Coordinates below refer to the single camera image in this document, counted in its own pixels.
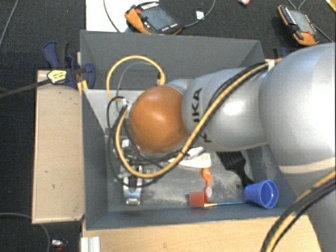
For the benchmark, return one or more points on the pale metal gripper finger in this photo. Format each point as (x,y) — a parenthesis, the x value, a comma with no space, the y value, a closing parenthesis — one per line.
(126,190)

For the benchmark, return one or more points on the red cube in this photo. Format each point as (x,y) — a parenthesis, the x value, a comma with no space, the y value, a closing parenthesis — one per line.
(197,199)

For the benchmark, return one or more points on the pale wood board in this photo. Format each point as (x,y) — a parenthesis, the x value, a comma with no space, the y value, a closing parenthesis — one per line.
(57,151)

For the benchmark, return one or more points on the orange toothbrush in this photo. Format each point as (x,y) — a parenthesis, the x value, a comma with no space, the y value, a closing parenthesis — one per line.
(207,176)

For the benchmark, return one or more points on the thin blue paintbrush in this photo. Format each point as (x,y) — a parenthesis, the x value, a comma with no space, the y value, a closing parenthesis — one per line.
(225,204)

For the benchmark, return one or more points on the black brush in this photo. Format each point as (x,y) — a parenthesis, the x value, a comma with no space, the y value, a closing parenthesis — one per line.
(233,160)

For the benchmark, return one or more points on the grey metal bin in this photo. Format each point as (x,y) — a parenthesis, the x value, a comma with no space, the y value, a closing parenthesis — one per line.
(168,54)

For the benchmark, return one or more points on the blue plastic cup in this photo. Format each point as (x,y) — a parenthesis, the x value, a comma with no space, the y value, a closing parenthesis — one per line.
(258,193)

